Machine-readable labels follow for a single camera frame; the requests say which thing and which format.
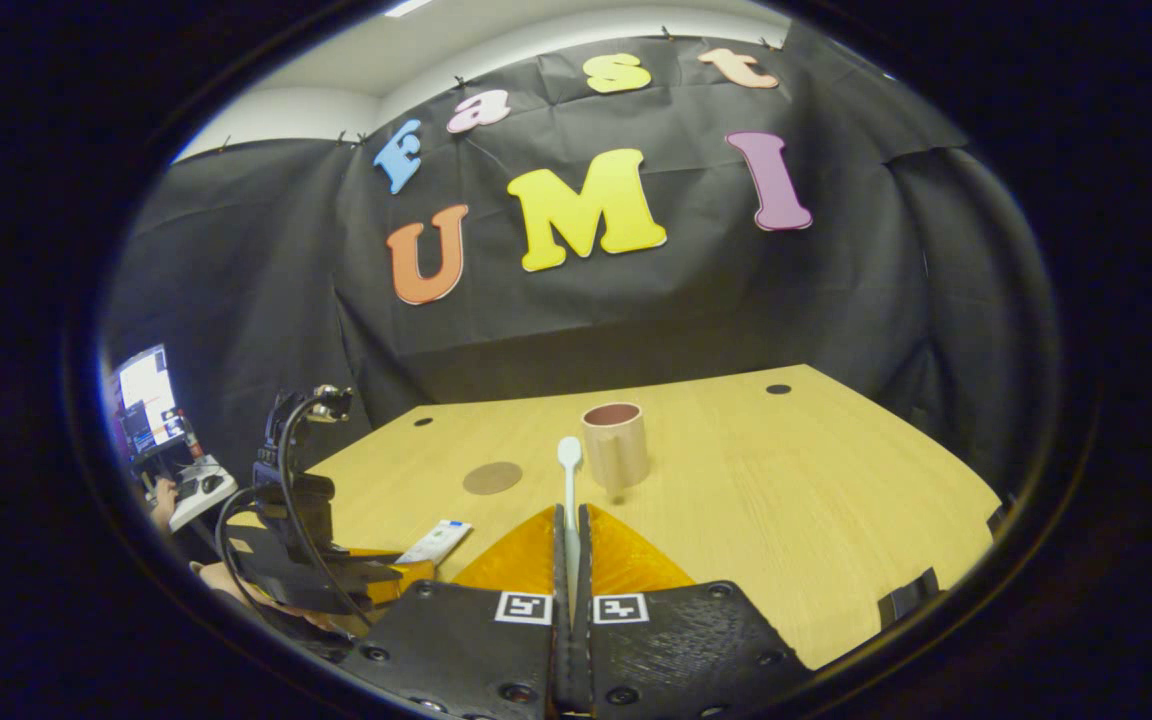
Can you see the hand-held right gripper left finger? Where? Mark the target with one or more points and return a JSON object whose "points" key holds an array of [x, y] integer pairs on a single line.
{"points": [[476, 650]]}

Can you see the white toothbrush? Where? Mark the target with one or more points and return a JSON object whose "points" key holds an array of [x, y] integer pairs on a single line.
{"points": [[570, 480]]}

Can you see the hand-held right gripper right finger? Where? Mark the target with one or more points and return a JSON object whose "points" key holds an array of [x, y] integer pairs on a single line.
{"points": [[676, 650]]}

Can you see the round brown coaster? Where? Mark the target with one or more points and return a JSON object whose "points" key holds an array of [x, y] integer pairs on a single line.
{"points": [[493, 478]]}

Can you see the white side table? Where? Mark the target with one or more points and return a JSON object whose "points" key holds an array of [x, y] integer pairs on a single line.
{"points": [[208, 507]]}

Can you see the computer monitor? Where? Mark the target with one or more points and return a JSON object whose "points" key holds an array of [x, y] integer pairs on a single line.
{"points": [[148, 390]]}

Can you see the black computer mouse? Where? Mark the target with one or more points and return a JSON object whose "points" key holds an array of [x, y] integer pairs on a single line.
{"points": [[210, 484]]}

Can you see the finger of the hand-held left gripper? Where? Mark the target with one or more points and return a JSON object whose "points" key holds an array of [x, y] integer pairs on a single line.
{"points": [[336, 585], [376, 551]]}

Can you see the beige cup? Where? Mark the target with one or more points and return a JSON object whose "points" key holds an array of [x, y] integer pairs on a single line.
{"points": [[616, 445]]}

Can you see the black backdrop cloth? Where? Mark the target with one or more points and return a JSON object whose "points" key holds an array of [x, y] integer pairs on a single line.
{"points": [[636, 320]]}

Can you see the wooden desktop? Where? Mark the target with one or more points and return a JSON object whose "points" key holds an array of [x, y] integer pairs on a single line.
{"points": [[786, 480]]}

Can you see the white toothpaste tube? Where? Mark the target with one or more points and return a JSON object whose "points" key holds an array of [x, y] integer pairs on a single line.
{"points": [[436, 542]]}

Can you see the black desk edge bracket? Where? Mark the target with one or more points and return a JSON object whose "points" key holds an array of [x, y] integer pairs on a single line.
{"points": [[911, 597], [998, 518]]}

